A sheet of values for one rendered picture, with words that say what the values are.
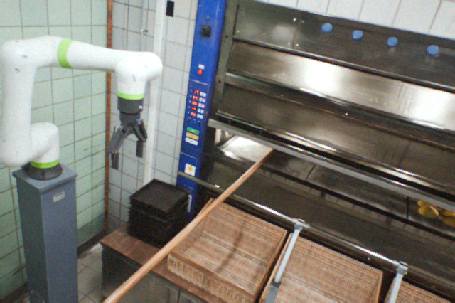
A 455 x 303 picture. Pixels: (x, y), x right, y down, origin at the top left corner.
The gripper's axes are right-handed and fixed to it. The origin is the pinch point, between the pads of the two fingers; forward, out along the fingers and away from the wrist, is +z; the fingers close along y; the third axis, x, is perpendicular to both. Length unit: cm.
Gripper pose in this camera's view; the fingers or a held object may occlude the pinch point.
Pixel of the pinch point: (127, 159)
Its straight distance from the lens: 139.5
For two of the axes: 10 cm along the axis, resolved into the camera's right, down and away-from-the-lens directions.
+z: -1.6, 9.0, 4.0
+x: 8.8, 3.1, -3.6
